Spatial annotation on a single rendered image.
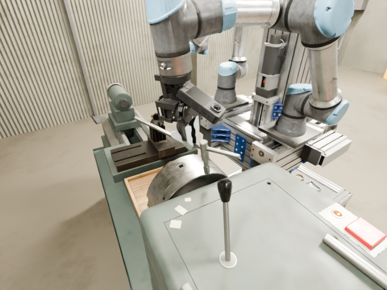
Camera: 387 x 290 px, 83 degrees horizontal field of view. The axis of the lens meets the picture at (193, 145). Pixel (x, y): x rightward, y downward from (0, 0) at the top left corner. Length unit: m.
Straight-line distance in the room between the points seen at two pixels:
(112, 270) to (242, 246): 1.57
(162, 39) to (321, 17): 0.46
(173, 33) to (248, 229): 0.46
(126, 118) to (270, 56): 1.12
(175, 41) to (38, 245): 2.16
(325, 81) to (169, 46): 0.63
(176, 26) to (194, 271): 0.48
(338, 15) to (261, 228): 0.60
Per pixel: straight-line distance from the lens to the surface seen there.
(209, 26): 0.51
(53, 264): 2.23
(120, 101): 1.72
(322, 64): 0.89
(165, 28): 0.46
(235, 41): 1.52
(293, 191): 0.70
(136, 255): 1.39
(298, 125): 1.16
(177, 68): 0.48
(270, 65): 1.29
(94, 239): 2.22
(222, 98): 1.44
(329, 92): 0.98
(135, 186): 1.23
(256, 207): 0.62
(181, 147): 1.33
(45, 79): 4.06
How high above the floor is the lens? 1.71
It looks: 33 degrees down
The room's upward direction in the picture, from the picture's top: straight up
